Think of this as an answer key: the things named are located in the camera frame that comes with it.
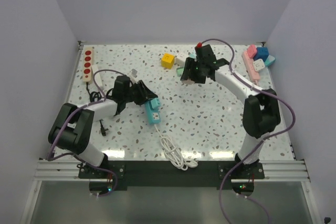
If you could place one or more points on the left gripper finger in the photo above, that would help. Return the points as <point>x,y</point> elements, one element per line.
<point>145,92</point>
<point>142,100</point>

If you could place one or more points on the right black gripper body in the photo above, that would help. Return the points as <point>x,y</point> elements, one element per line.
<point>198,70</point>

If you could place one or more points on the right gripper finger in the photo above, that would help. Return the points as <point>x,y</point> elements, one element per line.
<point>198,78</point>
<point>189,69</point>

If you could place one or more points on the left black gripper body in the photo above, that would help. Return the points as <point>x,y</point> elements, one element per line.
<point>133,94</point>

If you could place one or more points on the peach starfish cube adapter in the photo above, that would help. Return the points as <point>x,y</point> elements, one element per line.
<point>188,82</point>

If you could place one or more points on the white green cube adapter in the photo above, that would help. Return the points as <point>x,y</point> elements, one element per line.
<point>179,71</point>

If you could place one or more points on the white cartoon cube adapter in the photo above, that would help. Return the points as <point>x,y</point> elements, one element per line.
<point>180,59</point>

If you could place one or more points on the teal cube plug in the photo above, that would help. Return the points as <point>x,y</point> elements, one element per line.
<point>192,55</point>

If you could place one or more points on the teal power strip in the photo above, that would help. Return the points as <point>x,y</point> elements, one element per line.
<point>152,115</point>
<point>269,61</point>

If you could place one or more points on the yellow cube plug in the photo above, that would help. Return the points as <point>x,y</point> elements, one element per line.
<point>167,61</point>

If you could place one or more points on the beige red power strip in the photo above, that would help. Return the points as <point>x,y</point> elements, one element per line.
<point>88,56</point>

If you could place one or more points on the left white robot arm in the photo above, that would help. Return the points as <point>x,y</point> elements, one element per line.
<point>71,129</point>

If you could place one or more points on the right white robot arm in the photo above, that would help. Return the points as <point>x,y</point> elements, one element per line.
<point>261,112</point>

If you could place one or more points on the pink cube adapter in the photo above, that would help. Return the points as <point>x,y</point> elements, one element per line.
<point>251,51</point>

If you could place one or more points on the white pink power strip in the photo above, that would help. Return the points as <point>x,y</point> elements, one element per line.
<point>253,67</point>

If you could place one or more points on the dark blue cube adapter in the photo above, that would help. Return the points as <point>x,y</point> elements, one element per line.
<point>262,53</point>

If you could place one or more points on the teal flat power strip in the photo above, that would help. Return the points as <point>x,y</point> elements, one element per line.
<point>269,61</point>

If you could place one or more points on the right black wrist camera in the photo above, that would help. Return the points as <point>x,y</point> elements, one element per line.
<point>205,54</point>

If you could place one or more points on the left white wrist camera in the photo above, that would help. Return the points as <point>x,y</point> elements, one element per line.
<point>133,75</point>

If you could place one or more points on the aluminium front rail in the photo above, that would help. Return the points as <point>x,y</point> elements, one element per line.
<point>274,171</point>

